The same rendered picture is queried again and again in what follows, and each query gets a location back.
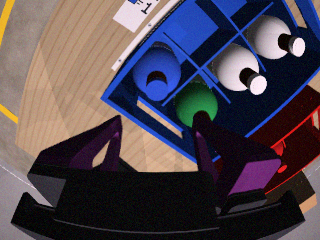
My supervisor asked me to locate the blue bottle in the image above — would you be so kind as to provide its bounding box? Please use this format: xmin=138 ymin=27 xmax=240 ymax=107
xmin=132 ymin=41 xmax=181 ymax=101

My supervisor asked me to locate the white paper pick list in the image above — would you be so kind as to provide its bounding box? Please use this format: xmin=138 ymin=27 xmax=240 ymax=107
xmin=113 ymin=0 xmax=160 ymax=33

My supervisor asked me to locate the blue plastic crate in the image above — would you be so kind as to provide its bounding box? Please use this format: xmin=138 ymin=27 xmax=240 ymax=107
xmin=100 ymin=0 xmax=320 ymax=164

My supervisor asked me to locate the dark red crate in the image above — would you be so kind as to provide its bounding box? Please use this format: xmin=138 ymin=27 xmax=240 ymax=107
xmin=248 ymin=84 xmax=320 ymax=194

